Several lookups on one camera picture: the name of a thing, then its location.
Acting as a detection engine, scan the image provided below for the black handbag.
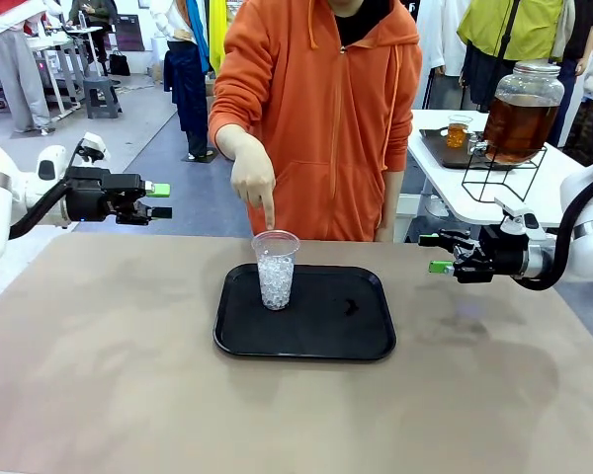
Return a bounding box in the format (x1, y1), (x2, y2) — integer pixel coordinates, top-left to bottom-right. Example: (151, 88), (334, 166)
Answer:
(108, 48), (131, 78)

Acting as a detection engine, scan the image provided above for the person in grey trousers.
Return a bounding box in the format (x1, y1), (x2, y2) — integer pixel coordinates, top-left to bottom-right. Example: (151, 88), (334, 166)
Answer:
(0, 0), (54, 135)

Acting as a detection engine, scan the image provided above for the person's left forearm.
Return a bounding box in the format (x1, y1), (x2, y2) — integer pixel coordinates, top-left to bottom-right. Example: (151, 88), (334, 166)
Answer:
(381, 168), (402, 231)

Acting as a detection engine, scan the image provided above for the dark wall panel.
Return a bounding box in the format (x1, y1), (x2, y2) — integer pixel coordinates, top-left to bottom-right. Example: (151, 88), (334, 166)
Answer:
(116, 14), (147, 53)

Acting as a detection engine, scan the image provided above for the person's right hand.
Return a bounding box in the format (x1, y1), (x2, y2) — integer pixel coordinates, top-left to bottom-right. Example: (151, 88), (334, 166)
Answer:
(229, 133), (278, 232)

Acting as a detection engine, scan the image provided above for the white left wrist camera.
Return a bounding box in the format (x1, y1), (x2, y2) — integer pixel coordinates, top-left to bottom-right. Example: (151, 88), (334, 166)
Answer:
(76, 131), (109, 163)

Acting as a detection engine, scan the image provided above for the white side table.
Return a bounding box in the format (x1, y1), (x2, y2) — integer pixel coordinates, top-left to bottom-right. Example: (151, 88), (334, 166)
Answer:
(407, 109), (593, 231)

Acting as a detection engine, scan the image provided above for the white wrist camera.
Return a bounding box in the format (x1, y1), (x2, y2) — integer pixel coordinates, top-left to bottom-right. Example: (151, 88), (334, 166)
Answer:
(76, 131), (109, 163)
(493, 197), (543, 234)

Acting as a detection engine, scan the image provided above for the mannequin in yellow-green jacket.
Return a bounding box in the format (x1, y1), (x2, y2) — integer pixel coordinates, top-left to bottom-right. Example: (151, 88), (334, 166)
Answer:
(457, 0), (577, 115)

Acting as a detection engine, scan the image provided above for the mannequin with yellow scarf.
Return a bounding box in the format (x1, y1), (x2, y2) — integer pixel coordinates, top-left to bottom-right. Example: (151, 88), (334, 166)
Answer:
(208, 0), (229, 75)

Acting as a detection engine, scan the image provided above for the seated person in dark top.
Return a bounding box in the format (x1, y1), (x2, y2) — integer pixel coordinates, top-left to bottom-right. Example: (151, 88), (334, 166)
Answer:
(67, 0), (120, 31)

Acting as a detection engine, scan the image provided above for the short clear iced cup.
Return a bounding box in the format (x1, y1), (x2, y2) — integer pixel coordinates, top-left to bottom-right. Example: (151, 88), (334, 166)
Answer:
(446, 114), (473, 150)

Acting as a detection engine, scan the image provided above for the large black plastic tray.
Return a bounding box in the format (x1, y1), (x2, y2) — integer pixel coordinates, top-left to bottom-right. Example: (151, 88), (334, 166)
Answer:
(212, 263), (397, 362)

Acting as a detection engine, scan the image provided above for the person in orange hoodie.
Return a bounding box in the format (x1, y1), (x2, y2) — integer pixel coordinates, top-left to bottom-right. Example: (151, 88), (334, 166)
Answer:
(208, 0), (424, 243)

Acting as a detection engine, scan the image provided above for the mannequin in navy dress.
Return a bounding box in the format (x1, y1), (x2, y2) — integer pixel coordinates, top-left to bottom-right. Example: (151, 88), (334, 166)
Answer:
(150, 0), (212, 162)

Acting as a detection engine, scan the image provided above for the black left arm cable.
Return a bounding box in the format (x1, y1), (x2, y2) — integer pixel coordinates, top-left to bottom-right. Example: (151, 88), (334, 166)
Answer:
(8, 180), (73, 242)

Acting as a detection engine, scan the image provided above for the small black serving tray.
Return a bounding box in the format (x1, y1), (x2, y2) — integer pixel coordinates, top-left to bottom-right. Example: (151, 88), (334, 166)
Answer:
(418, 127), (518, 172)

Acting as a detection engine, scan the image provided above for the black wire dispenser stand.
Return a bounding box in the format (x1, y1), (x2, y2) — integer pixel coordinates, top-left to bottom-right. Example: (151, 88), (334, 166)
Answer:
(462, 147), (550, 203)

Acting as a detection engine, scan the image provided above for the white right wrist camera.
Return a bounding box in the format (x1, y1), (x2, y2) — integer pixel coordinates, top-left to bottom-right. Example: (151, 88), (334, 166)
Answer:
(493, 197), (543, 234)

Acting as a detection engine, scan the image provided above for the grey plastic stool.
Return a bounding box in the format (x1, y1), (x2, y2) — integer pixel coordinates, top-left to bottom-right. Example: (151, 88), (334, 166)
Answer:
(82, 76), (124, 119)

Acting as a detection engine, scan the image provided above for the person's right forearm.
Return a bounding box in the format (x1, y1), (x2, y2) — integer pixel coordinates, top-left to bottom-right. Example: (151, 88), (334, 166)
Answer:
(214, 123), (252, 162)

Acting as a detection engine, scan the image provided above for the white hanging garment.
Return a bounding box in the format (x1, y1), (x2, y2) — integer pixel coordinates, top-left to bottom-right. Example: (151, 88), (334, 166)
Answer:
(414, 0), (470, 111)

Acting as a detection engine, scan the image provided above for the glass tea dispenser jar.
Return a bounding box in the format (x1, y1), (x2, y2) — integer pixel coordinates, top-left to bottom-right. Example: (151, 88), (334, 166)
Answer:
(467, 59), (567, 166)

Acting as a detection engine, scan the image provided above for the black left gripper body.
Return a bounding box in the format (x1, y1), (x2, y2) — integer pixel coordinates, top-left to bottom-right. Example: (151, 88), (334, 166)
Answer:
(61, 166), (111, 223)

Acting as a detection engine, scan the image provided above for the tall clear iced cup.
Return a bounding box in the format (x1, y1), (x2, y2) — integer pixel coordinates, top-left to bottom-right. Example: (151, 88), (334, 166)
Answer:
(250, 229), (301, 311)

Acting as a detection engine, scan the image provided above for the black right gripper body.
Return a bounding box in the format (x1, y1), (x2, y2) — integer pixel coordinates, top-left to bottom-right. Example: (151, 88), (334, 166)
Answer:
(476, 225), (530, 283)

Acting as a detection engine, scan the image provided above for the white standing desk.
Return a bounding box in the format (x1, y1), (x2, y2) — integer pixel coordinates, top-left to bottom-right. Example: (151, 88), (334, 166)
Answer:
(27, 27), (105, 122)

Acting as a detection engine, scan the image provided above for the mannequin in black vest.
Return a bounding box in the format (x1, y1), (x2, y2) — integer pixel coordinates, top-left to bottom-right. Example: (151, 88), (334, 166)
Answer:
(551, 0), (593, 100)

